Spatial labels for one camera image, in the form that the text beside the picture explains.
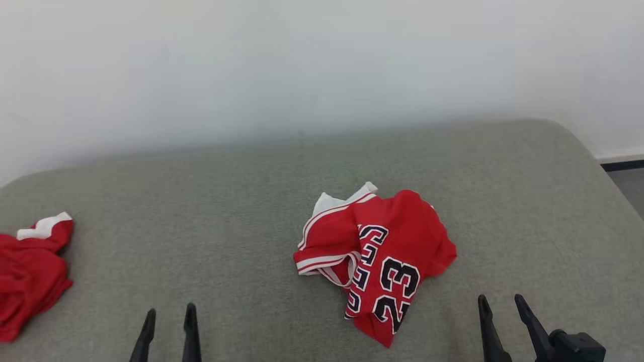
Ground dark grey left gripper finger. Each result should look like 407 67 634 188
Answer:
182 302 202 362
129 308 156 362

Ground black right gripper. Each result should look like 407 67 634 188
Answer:
477 294 606 362

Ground red shorts with white waistband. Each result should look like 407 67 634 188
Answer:
0 212 74 343

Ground red jersey with striped trim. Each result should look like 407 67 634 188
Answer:
293 182 457 348

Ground grey fabric sofa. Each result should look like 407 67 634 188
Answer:
0 118 644 362

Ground black wall baseboard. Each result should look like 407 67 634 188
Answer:
599 160 644 172

